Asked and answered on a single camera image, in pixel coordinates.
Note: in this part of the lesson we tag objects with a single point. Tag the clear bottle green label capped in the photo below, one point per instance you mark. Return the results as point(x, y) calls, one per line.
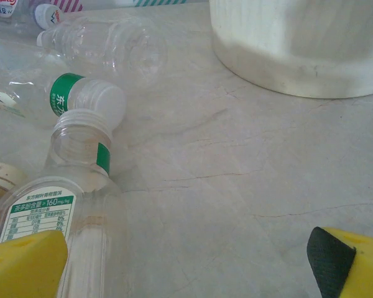
point(62, 93)

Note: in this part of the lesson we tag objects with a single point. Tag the orange label bottle beige cap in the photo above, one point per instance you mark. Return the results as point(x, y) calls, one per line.
point(3, 177)

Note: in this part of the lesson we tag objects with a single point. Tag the clear unlabelled bottle white cap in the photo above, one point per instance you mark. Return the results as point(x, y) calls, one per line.
point(105, 46)

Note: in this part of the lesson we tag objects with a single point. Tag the clear bottle pink label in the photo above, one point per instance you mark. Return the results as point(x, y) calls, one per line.
point(46, 15)

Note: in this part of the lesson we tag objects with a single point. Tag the white ribbed plastic bin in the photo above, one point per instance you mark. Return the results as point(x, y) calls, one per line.
point(298, 46)

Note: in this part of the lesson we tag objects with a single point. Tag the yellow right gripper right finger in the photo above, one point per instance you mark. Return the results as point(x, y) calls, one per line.
point(360, 267)

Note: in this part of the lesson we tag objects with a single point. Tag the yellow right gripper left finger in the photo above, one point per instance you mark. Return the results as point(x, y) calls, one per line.
point(21, 267)

